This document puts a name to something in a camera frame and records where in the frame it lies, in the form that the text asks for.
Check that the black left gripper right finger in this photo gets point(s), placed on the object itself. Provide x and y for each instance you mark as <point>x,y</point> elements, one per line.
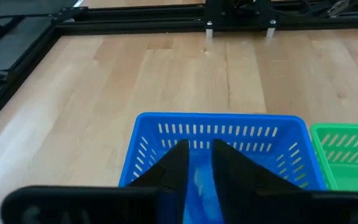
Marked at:
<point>235,177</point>

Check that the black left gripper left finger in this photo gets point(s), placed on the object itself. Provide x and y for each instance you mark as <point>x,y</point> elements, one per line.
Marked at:
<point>174,168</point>

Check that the blue plastic slotted basket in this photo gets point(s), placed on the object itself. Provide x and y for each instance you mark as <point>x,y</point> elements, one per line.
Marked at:
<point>228,119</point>

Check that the green plastic slotted basket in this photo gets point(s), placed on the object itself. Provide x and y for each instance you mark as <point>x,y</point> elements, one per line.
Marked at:
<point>346,177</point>

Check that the black aluminium table frame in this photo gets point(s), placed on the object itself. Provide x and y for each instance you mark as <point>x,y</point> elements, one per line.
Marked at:
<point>135,21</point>

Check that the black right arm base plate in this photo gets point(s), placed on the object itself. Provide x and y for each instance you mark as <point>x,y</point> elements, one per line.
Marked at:
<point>222,15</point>

